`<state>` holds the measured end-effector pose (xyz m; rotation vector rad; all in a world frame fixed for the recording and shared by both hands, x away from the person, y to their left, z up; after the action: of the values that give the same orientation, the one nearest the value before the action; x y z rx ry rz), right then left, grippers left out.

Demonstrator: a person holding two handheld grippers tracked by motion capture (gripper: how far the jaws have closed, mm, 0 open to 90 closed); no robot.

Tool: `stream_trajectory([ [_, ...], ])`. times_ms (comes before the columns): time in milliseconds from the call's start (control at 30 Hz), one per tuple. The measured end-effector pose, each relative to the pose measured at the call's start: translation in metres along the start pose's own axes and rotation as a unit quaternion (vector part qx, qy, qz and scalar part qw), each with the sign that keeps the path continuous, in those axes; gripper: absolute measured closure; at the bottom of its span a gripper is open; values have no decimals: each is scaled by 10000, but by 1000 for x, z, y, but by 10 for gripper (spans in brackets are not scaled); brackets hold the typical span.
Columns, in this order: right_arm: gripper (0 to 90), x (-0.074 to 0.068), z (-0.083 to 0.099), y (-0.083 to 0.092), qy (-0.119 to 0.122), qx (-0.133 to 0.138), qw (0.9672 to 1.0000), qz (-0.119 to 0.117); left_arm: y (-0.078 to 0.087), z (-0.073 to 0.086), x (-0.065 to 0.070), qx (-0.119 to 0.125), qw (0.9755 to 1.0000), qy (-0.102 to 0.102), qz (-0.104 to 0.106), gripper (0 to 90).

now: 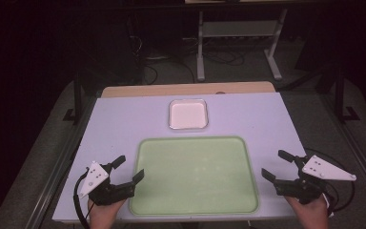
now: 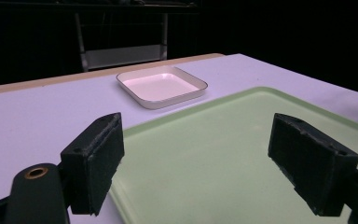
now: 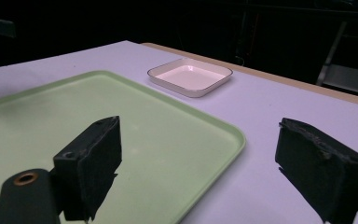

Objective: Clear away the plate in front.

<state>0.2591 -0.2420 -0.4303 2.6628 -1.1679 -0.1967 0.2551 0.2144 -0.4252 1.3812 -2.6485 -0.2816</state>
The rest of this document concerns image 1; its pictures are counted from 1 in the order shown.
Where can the person's right hand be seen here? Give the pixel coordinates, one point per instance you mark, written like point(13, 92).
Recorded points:
point(313, 214)

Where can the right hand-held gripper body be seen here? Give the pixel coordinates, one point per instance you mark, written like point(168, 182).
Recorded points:
point(301, 187)

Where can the person's left hand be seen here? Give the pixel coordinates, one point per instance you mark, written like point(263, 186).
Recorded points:
point(102, 214)

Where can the white metal stand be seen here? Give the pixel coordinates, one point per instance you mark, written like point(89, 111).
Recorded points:
point(200, 47)

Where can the white foam board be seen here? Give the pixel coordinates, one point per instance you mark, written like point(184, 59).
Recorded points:
point(114, 127)

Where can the green plastic tray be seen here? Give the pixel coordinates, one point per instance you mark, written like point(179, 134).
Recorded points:
point(195, 176)

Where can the white square dish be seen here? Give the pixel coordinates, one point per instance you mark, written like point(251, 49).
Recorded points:
point(188, 114)

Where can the black metal stand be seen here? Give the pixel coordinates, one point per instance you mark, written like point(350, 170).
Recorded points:
point(77, 95)
point(339, 95)

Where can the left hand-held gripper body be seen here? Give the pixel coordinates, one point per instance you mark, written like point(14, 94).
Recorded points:
point(108, 192)

